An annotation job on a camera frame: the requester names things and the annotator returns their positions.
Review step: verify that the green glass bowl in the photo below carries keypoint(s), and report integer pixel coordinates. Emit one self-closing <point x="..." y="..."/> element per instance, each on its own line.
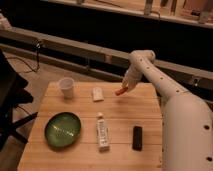
<point x="62" y="130"/>

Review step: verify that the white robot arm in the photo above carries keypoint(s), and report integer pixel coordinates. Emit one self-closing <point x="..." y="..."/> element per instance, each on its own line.
<point x="187" y="119"/>

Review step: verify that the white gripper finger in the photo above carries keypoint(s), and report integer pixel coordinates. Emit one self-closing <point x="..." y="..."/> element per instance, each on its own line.
<point x="124" y="83"/>
<point x="130" y="88"/>

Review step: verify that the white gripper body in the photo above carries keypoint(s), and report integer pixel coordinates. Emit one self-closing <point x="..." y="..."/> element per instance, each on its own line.
<point x="133" y="76"/>

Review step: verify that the black rectangular block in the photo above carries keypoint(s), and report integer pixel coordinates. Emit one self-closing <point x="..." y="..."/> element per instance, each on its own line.
<point x="137" y="138"/>

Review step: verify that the white tube with cap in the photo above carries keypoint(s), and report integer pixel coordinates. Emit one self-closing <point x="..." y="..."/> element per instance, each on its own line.
<point x="102" y="133"/>

